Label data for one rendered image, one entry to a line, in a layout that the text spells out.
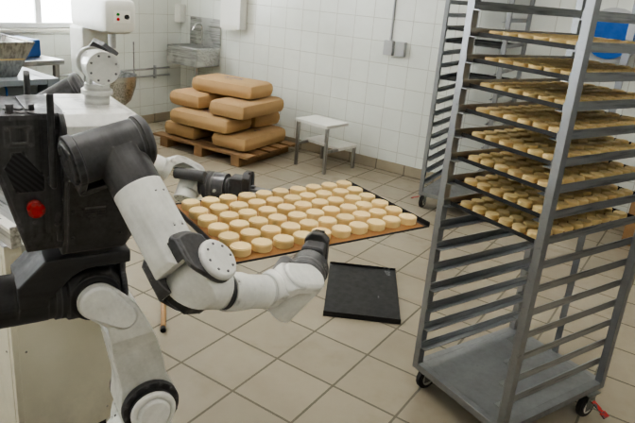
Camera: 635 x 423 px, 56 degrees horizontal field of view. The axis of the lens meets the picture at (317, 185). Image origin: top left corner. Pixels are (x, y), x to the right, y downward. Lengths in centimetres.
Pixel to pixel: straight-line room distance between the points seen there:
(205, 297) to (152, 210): 17
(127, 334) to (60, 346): 67
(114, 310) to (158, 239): 43
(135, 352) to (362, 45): 458
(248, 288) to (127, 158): 31
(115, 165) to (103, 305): 43
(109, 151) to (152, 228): 16
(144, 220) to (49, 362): 116
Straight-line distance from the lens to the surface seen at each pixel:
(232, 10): 654
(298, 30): 616
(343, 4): 587
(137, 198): 106
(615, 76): 215
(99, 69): 128
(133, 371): 158
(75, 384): 224
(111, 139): 111
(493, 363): 276
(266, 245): 141
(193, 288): 105
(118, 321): 145
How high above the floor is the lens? 160
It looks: 18 degrees down
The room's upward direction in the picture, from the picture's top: 5 degrees clockwise
